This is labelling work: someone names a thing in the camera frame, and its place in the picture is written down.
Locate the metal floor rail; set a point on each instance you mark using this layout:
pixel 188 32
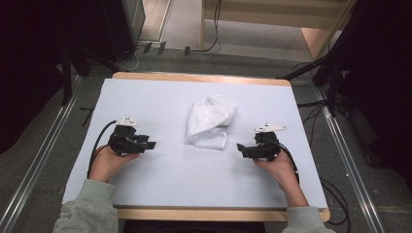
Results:
pixel 35 168
pixel 350 161

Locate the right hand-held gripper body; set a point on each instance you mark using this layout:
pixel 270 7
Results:
pixel 267 145

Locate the white table mat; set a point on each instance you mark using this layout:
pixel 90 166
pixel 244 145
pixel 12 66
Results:
pixel 181 181

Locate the black metal stand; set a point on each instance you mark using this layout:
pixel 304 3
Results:
pixel 332 87
pixel 67 77

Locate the dark curtain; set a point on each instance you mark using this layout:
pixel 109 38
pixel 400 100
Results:
pixel 29 64
pixel 385 81

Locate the white mesh laundry bag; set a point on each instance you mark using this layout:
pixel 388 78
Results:
pixel 209 121

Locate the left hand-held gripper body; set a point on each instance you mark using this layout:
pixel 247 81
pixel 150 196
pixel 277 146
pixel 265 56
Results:
pixel 124 144

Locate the black floor tape mark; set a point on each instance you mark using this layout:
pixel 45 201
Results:
pixel 87 115

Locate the light wooden furniture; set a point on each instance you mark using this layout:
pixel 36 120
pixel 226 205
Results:
pixel 278 13

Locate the wooden table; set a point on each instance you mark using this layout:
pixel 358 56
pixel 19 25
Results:
pixel 207 214

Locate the person's right hand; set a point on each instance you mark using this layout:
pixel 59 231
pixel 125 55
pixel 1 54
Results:
pixel 280 171

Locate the black tape strip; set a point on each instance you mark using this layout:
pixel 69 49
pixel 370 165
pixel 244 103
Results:
pixel 187 50

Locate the person's left hand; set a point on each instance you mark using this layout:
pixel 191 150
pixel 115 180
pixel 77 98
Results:
pixel 107 163

